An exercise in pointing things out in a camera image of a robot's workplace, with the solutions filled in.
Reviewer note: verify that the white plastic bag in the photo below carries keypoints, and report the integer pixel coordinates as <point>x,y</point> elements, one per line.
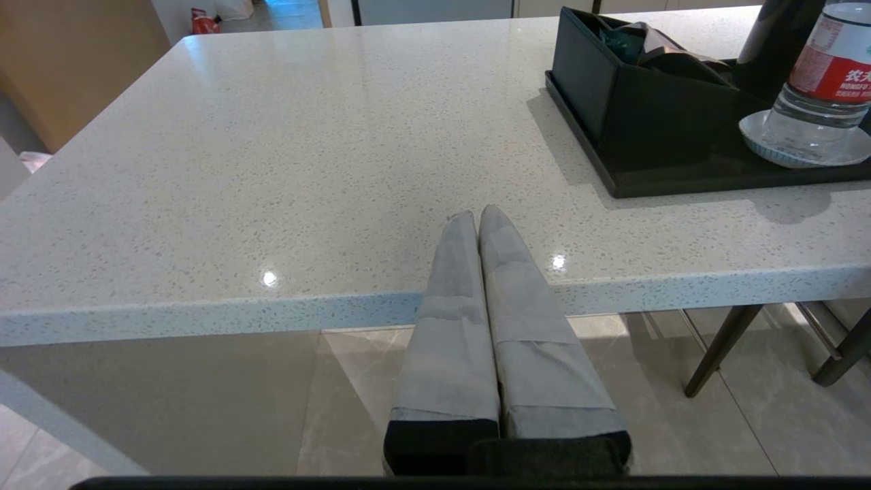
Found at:
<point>235,8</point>

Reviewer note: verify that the black electric kettle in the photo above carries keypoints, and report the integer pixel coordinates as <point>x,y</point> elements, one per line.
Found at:
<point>776,47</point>

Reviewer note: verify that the black compartment organizer box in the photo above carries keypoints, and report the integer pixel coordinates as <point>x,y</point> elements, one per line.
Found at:
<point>653,116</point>

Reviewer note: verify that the clear water bottle red cap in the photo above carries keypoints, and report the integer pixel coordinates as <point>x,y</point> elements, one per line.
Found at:
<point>830,75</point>

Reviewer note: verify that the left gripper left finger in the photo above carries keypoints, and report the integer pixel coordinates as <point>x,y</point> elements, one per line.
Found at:
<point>446,354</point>

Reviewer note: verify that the dark green sachet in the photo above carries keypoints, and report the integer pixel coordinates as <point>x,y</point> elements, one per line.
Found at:
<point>619,41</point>

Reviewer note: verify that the brown wooden door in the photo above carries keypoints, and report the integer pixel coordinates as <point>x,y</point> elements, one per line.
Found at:
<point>68,68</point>

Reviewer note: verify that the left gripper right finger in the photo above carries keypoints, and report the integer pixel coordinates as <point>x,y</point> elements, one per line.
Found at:
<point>544,367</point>

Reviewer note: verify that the black rectangular serving tray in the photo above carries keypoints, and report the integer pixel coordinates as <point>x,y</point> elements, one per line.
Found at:
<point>680,173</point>

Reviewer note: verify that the red bag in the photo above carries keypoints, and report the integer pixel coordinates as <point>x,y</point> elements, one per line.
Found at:
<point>204,22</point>

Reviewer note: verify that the white round saucer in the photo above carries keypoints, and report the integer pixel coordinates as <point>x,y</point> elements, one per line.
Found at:
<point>755,136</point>

